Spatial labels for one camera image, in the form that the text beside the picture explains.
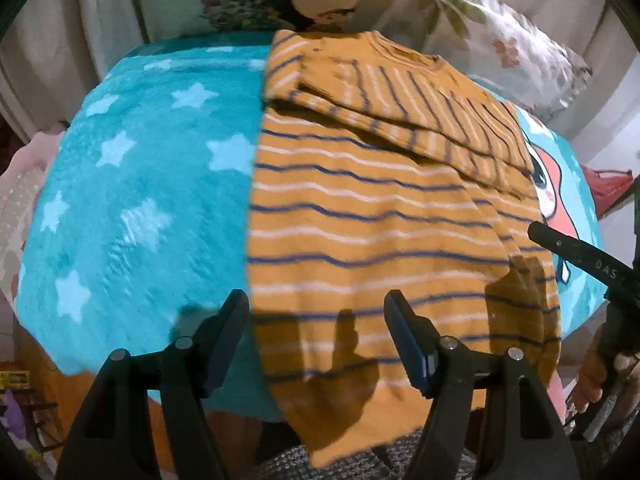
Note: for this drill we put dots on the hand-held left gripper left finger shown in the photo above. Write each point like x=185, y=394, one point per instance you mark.
x=226, y=342

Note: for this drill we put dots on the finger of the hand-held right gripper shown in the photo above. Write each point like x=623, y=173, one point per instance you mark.
x=575, y=255

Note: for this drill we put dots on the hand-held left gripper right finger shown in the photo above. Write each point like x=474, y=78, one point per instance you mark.
x=411, y=342

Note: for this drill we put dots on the orange striped sweater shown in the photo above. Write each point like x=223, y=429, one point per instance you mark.
x=370, y=240

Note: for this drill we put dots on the person's right hand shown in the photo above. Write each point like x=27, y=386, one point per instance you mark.
x=587, y=375

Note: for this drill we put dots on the red cloth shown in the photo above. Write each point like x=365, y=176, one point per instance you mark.
x=607, y=187

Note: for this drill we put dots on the grey knit cloth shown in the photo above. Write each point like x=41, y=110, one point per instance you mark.
x=360, y=460

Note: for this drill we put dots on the blue star print blanket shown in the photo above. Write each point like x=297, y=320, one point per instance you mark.
x=145, y=220

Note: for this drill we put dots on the yellow box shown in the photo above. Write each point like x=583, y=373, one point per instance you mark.
x=14, y=380

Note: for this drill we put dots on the white floral leaf pillow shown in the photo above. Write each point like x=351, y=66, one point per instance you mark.
x=505, y=45

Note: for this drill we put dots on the pink patterned cushion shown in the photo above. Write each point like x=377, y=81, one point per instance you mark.
x=20, y=195

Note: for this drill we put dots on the cream pillow with dark print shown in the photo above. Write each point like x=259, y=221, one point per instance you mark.
x=250, y=7

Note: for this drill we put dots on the beige curtain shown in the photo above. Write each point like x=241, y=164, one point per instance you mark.
x=70, y=30

